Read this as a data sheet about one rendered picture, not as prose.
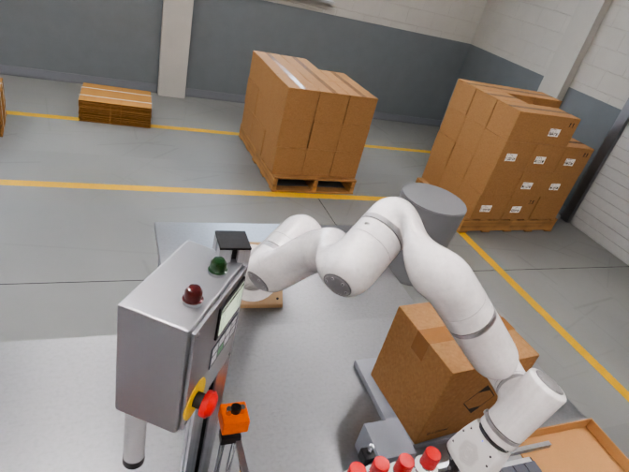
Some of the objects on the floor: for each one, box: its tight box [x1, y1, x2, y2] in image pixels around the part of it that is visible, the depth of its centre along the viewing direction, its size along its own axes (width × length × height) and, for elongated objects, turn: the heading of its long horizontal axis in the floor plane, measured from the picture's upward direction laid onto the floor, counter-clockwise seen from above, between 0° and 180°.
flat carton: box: [79, 82, 152, 128], centre depth 474 cm, size 64×52×20 cm
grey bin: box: [388, 183, 467, 287], centre depth 342 cm, size 46×46×62 cm
